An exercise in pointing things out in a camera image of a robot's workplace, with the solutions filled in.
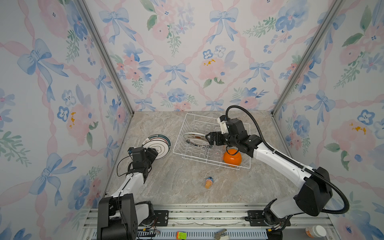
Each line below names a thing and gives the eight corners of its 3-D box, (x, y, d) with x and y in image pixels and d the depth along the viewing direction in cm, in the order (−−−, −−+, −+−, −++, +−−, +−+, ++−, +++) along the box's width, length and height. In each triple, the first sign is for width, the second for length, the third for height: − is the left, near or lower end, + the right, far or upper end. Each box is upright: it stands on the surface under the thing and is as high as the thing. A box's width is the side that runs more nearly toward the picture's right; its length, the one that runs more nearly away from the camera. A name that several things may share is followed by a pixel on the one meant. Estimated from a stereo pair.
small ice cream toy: (203, 186, 86) (203, 184, 83) (208, 177, 89) (208, 175, 87) (209, 190, 85) (209, 188, 82) (213, 181, 88) (214, 178, 85)
